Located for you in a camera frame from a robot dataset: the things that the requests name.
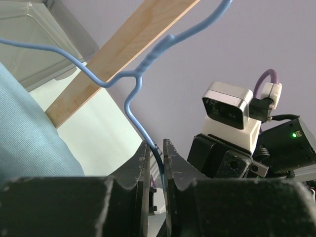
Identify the wooden clothes rack frame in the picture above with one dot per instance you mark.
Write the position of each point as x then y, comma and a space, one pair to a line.
148, 22

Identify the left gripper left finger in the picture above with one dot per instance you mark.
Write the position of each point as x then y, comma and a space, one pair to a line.
112, 206

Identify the light blue wire hanger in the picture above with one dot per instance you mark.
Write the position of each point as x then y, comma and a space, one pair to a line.
161, 47

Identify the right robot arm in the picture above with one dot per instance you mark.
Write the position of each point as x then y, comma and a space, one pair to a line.
279, 151

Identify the clear plastic bin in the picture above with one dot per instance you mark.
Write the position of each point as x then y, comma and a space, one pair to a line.
46, 22

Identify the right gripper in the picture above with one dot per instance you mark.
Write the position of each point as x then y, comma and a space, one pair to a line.
217, 158

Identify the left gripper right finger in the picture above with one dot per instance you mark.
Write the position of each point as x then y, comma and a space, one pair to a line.
198, 206

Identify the light blue trousers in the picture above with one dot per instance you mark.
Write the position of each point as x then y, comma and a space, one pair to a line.
30, 145

